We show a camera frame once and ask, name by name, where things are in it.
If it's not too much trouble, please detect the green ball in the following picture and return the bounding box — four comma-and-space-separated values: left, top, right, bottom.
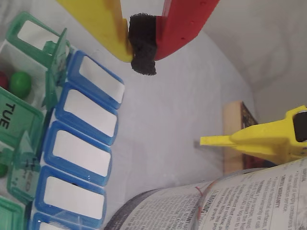
10, 71, 32, 98

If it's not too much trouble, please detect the yellow spring clamp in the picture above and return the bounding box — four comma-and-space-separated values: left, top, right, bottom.
199, 104, 307, 166

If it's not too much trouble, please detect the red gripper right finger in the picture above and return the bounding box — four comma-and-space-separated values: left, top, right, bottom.
128, 0, 221, 76

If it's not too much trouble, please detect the wooden block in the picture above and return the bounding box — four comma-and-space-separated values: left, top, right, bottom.
223, 100, 276, 175

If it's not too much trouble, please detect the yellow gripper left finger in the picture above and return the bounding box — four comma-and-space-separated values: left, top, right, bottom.
56, 0, 133, 63

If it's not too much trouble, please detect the white weekly pill organizer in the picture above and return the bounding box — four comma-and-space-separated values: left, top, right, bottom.
0, 11, 126, 230

